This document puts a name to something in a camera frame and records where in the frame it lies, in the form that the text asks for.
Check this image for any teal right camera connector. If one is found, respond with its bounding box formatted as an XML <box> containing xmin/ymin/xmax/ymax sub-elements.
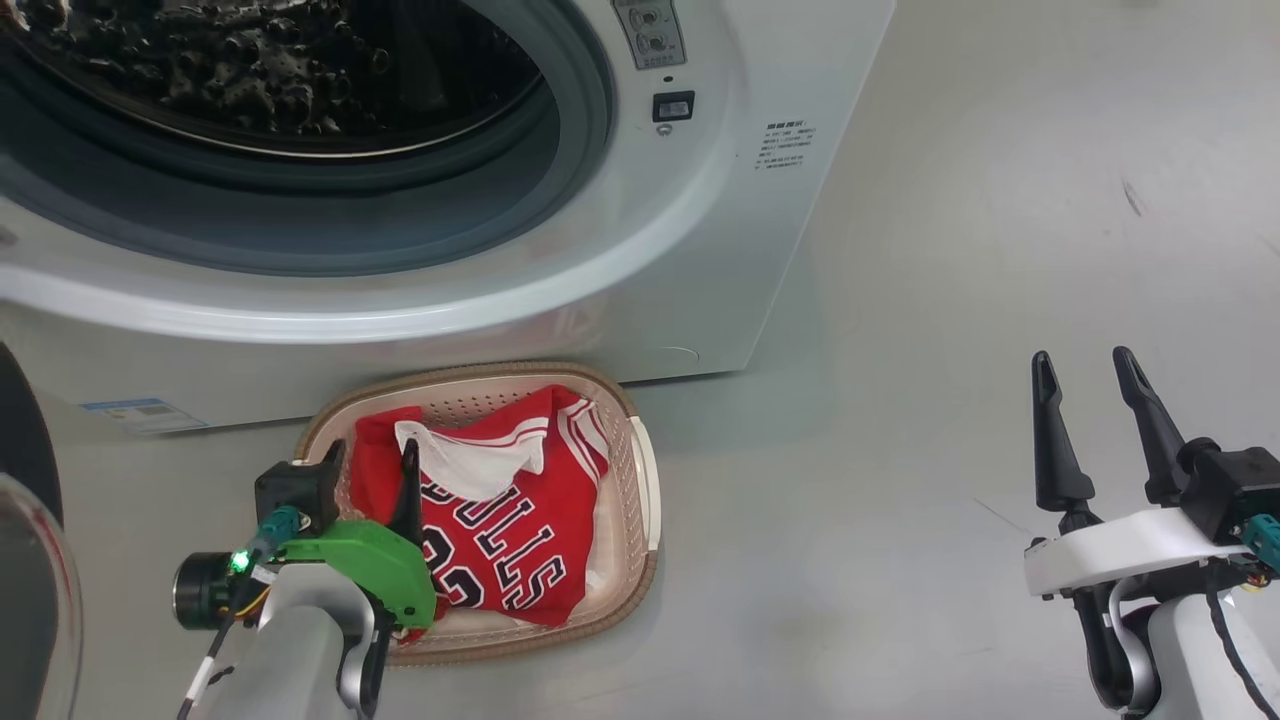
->
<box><xmin>1240</xmin><ymin>514</ymin><xmax>1280</xmax><ymax>567</ymax></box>

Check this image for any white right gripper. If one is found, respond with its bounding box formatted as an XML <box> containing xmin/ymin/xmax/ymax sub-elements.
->
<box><xmin>1023</xmin><ymin>346</ymin><xmax>1251</xmax><ymax>601</ymax></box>

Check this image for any washing machine drum opening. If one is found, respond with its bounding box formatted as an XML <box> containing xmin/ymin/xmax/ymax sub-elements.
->
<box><xmin>0</xmin><ymin>0</ymin><xmax>547</xmax><ymax>162</ymax></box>

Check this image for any teal left camera connector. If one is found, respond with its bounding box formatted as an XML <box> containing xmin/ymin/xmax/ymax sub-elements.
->
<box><xmin>257</xmin><ymin>505</ymin><xmax>305</xmax><ymax>550</ymax></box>

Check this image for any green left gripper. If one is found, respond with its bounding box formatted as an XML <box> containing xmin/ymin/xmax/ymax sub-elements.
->
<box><xmin>275</xmin><ymin>438</ymin><xmax>439</xmax><ymax>632</ymax></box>

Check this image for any washing machine glass door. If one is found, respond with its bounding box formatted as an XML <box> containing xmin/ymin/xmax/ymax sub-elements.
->
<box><xmin>0</xmin><ymin>340</ymin><xmax>84</xmax><ymax>720</ymax></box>

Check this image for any red basketball jersey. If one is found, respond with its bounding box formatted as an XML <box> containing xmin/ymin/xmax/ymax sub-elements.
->
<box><xmin>350</xmin><ymin>385</ymin><xmax>612</xmax><ymax>642</ymax></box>

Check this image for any white front-load washing machine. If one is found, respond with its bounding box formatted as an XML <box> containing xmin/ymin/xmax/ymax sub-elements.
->
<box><xmin>0</xmin><ymin>0</ymin><xmax>897</xmax><ymax>434</ymax></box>

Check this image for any teal camera connector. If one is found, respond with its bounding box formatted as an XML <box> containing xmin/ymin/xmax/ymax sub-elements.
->
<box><xmin>1240</xmin><ymin>514</ymin><xmax>1280</xmax><ymax>567</ymax></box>
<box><xmin>257</xmin><ymin>505</ymin><xmax>305</xmax><ymax>550</ymax></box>

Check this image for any black cylinder with green light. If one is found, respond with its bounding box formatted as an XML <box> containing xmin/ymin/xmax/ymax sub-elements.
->
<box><xmin>172</xmin><ymin>551</ymin><xmax>247</xmax><ymax>633</ymax></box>

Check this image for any cream perforated laundry basket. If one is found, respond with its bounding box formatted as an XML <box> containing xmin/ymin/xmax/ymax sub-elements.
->
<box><xmin>293</xmin><ymin>361</ymin><xmax>662</xmax><ymax>669</ymax></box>

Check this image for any blue energy label sticker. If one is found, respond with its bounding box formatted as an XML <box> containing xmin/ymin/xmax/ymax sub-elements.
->
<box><xmin>80</xmin><ymin>397</ymin><xmax>210</xmax><ymax>435</ymax></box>

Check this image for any thin right arm cable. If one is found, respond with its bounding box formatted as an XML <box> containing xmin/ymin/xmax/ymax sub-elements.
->
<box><xmin>1204</xmin><ymin>570</ymin><xmax>1269</xmax><ymax>720</ymax></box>

